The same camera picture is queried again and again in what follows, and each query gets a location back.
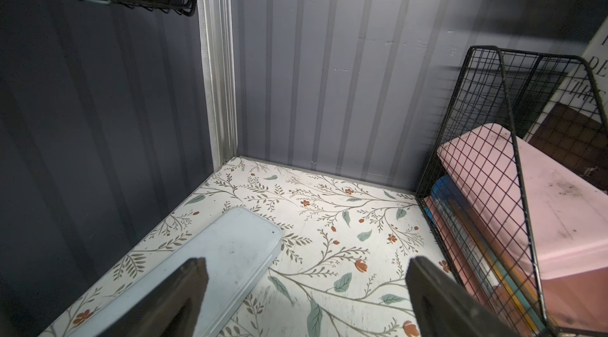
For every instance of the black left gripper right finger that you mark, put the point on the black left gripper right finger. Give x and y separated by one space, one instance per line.
444 308

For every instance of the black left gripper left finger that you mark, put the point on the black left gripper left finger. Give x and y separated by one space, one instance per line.
171 309

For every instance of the white FLOS box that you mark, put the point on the white FLOS box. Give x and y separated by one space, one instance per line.
572 128

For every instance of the grey pencil case on table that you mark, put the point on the grey pencil case on table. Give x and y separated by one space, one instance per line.
239 247

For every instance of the pink pencil case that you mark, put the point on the pink pencil case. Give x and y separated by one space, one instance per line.
524 197

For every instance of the black wire desk organizer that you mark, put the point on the black wire desk organizer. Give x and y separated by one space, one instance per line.
510 88

